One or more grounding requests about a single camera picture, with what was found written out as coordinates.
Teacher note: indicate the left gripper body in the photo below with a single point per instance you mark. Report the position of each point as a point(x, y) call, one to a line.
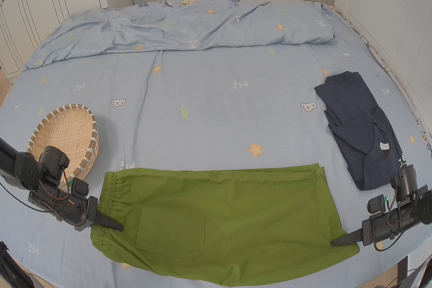
point(67, 210)

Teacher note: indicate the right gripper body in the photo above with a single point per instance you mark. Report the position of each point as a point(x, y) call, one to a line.
point(383, 227)

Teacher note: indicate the green shorts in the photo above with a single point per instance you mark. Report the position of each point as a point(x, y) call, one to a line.
point(236, 212)

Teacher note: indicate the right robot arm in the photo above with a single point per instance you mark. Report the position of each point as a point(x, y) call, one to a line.
point(406, 183)

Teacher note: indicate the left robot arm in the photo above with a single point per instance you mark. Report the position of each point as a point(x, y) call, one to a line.
point(25, 170)

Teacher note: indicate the round woven basket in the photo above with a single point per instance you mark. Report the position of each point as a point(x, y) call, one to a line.
point(67, 131)

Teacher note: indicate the bed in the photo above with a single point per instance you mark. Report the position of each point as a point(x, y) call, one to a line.
point(219, 94)

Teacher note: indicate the dark blue T-shirt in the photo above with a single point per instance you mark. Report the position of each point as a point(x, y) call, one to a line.
point(354, 111)

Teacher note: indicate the pale blue quilt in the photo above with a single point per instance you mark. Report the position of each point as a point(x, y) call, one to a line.
point(202, 26)

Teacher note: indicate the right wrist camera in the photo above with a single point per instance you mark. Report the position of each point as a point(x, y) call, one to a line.
point(376, 205)

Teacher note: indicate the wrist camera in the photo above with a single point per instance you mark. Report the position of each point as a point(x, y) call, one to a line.
point(376, 205)
point(78, 188)

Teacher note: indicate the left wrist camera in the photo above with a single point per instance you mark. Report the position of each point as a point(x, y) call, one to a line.
point(78, 188)

